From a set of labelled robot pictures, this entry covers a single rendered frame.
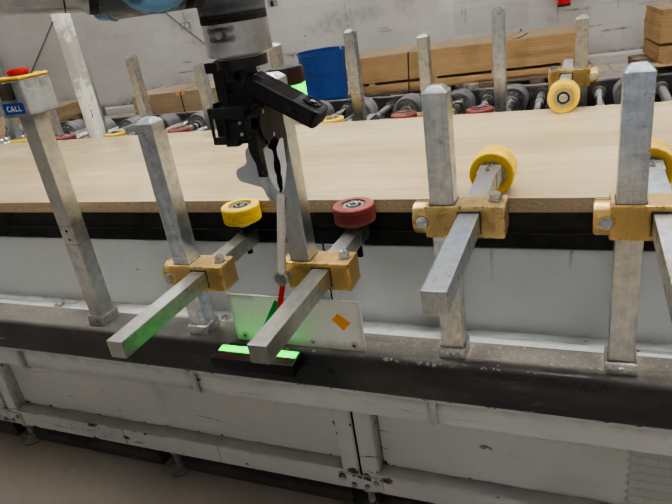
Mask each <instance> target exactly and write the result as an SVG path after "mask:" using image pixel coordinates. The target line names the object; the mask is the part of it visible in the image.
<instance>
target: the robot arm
mask: <svg viewBox="0 0 672 504"><path fill-rule="evenodd" d="M193 8H197V12H198V16H199V21H200V25H201V28H202V32H203V37H204V42H205V46H206V51H207V56H208V57H209V58H210V59H219V60H215V61H214V62H213V63H206V64H204V67H205V72H206V74H213V78H214V83H215V88H216V92H217V97H218V102H216V103H213V107H211V108H209V109H207V113H208V118H209V122H210V127H211V131H212V136H213V140H214V145H226V146H227V147H239V146H241V145H242V144H246V143H248V147H247V148H246V150H245V156H246V163H245V164H244V165H242V166H240V167H239V168H237V170H236V175H237V178H238V179H239V180H240V181H241V182H244V183H248V184H251V185H255V186H259V187H262V188H263V189H264V191H265V193H266V195H267V197H268V198H269V200H270V201H271V202H272V203H274V202H276V200H277V194H278V193H279V192H281V193H283V190H284V187H285V179H286V170H287V133H286V128H285V125H284V120H283V114H284V115H286V116H288V117H290V118H292V119H294V120H296V121H297V122H299V123H301V124H303V125H305V126H307V127H309V128H311V129H313V128H315V127H317V126H318V125H319V124H320V123H321V122H323V121H324V118H325V116H326V113H327V111H328V105H327V104H325V103H323V102H321V101H319V100H318V99H316V98H314V97H312V96H309V95H307V94H305V93H303V92H302V91H300V90H298V89H296V88H294V87H292V86H290V85H288V84H286V83H284V82H282V81H280V80H278V79H276V78H274V77H272V76H270V75H268V74H266V73H265V72H263V71H260V72H258V71H257V69H256V66H260V65H264V64H266V63H268V57H267V53H266V52H265V51H268V50H271V49H272V47H273V45H272V39H271V33H270V27H269V21H268V16H267V12H266V9H265V1H264V0H0V15H24V14H57V13H82V14H85V15H94V17H95V18H96V19H97V20H99V21H112V22H116V21H118V20H119V19H126V18H133V17H139V16H146V15H152V14H164V13H167V12H172V11H179V10H185V9H193ZM212 119H215V124H216V128H217V133H218V137H216V134H215V130H214V125H213V120H212Z"/></svg>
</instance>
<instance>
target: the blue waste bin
mask: <svg viewBox="0 0 672 504"><path fill-rule="evenodd" d="M296 56H297V57H298V61H299V64H300V65H303V70H304V76H305V80H304V81H305V82H306V88H307V95H309V96H312V97H314V98H316V99H318V100H325V101H329V100H341V99H349V95H348V92H349V91H348V82H347V70H346V68H347V61H346V57H345V45H341V46H333V47H325V48H318V49H312V50H307V51H303V52H300V53H297V54H296Z"/></svg>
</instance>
